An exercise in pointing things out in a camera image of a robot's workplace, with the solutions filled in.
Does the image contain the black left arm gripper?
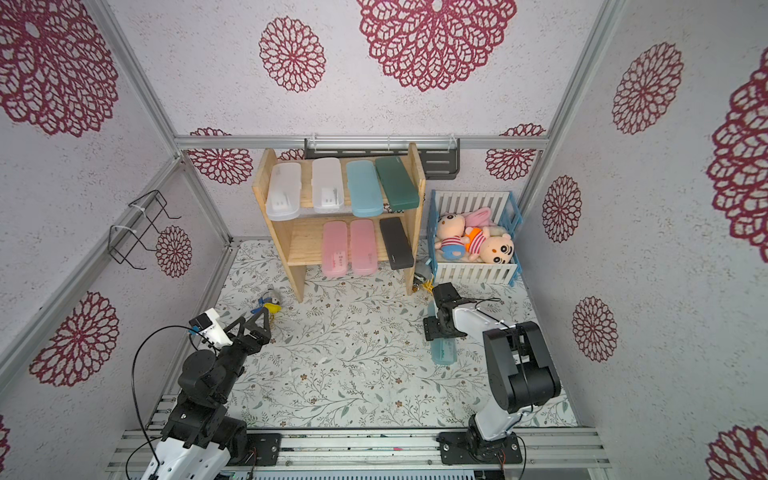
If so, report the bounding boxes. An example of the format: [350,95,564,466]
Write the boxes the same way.
[212,307,270,402]

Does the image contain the light teal pencil case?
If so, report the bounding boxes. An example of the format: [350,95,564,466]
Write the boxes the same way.
[423,301,458,366]

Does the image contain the black pencil case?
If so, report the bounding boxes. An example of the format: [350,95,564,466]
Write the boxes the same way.
[379,217,414,270]

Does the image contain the pink pencil case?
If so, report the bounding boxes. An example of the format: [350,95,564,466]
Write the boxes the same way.
[321,221,349,278]
[349,219,378,276]

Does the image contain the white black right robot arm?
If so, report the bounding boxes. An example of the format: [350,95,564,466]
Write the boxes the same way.
[233,283,560,463]

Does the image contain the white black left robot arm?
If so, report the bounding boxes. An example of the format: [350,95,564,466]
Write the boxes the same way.
[142,309,272,479]

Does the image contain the wooden two-tier shelf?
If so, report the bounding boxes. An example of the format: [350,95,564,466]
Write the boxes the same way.
[253,144,426,299]

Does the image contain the frosted white pencil case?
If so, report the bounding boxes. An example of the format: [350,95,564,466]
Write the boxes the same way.
[311,157,345,214]
[266,162,302,222]

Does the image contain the dark green pencil case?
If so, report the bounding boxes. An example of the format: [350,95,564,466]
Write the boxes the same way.
[375,157,420,211]

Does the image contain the teal pencil case on top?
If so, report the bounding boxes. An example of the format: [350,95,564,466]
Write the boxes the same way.
[346,160,384,218]

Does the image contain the pink plush doll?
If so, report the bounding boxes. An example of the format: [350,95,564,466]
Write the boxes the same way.
[434,213,467,261]

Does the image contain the orange shirt plush doll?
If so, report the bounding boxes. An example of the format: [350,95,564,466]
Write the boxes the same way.
[463,207,514,265]

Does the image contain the blue white toy crib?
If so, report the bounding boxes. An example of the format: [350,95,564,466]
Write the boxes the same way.
[427,190,522,285]

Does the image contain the grey yellow plush keychain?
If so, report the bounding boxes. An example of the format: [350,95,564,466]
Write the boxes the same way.
[251,288,282,319]

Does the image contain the yellow keychain by crib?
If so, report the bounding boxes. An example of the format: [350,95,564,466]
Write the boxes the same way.
[413,262,434,293]

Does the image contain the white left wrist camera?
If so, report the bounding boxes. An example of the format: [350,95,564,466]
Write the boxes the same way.
[189,308,233,349]

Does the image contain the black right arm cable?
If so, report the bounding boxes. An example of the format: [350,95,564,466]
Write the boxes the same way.
[458,296,511,331]

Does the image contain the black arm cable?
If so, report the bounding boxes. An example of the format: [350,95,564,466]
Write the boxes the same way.
[458,296,511,331]
[124,325,199,480]

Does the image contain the black wire wall rack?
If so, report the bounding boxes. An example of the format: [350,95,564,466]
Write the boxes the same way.
[106,189,180,271]

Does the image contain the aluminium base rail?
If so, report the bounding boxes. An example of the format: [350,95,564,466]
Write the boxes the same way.
[107,427,617,479]

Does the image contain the dark metal wall shelf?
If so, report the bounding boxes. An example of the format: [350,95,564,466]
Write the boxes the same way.
[303,138,461,180]

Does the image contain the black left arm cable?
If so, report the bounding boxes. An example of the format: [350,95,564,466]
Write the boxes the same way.
[124,325,199,480]

